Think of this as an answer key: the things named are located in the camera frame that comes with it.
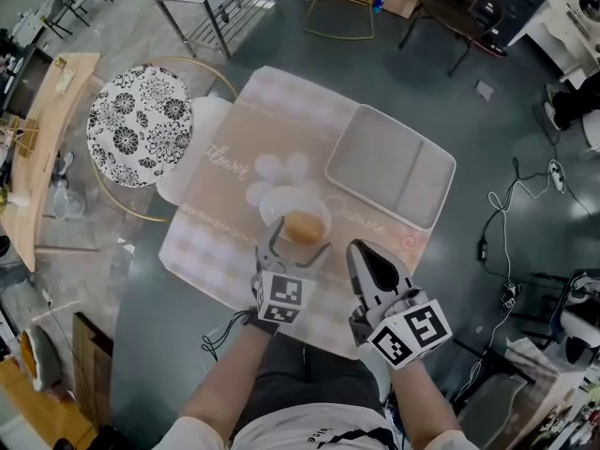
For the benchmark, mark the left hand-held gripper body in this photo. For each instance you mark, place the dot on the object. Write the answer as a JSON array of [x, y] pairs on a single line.
[[281, 295]]

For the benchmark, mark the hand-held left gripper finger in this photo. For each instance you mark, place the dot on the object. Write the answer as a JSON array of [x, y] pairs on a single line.
[[271, 244], [315, 263]]

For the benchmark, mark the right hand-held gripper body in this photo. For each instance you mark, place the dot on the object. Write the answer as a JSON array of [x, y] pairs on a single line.
[[412, 333]]

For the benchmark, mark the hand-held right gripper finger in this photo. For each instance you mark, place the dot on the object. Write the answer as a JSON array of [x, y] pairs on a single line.
[[398, 281], [358, 279]]

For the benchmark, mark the brown bread bun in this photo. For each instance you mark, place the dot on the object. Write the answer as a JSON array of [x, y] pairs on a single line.
[[304, 227]]

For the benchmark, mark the white bowl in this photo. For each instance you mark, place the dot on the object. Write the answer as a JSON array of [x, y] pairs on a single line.
[[290, 199]]

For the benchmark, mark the person's right forearm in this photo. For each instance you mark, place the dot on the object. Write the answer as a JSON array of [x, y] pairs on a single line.
[[422, 406]]

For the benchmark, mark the person's left forearm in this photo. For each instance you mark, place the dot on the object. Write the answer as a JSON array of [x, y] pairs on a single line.
[[225, 382]]

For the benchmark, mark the table with checked tablecloth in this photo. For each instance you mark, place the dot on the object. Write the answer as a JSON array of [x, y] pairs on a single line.
[[225, 232]]

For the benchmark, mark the black power adapter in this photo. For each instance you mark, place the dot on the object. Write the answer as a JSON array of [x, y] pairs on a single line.
[[483, 250]]

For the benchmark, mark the person's black trousers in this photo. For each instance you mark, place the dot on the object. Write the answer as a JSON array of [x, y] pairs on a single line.
[[319, 378]]

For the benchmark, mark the small black tagged device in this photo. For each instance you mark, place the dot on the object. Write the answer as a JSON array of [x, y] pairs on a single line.
[[510, 298]]

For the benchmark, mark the grey shell chair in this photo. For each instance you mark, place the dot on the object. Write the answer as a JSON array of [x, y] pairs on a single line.
[[497, 406]]

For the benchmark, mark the grey divided tray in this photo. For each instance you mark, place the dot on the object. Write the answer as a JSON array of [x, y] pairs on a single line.
[[375, 157]]

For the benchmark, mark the person's white shirt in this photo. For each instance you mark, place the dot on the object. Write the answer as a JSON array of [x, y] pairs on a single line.
[[319, 431]]

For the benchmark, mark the floral round-back chair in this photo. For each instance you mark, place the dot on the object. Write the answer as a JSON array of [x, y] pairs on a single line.
[[140, 124]]

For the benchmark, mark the white power strip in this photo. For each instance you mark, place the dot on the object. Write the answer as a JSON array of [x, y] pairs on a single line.
[[557, 175]]

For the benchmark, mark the dark wooden board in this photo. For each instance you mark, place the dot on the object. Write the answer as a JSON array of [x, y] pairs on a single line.
[[91, 368]]

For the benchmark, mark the clear water jug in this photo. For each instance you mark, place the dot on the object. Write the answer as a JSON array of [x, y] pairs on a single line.
[[69, 204]]

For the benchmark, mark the grey paper scrap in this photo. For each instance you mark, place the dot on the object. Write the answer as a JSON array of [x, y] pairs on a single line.
[[484, 89]]

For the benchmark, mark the grey seat orange cushion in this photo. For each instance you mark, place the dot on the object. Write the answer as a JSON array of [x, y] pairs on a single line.
[[40, 359]]

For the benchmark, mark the pale tissue box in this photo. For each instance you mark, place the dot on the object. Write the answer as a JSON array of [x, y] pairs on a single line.
[[65, 80]]

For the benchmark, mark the long wooden table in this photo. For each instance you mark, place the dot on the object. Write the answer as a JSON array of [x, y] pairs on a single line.
[[47, 106]]

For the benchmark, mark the blue bottle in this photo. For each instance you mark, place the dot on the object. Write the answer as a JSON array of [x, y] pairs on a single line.
[[379, 0]]

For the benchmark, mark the brown wicker chair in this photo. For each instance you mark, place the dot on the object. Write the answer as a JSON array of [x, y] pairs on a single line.
[[464, 12]]

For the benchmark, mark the small gold cup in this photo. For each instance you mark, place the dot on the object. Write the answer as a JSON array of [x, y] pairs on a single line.
[[60, 62]]

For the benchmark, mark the white vanity with mirror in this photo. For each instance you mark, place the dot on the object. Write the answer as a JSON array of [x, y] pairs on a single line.
[[558, 31]]

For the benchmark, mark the tall black machine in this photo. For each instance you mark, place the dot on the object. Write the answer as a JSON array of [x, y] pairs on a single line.
[[520, 3]]

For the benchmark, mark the wooden frame rack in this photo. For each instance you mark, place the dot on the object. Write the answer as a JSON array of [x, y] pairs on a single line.
[[25, 134]]

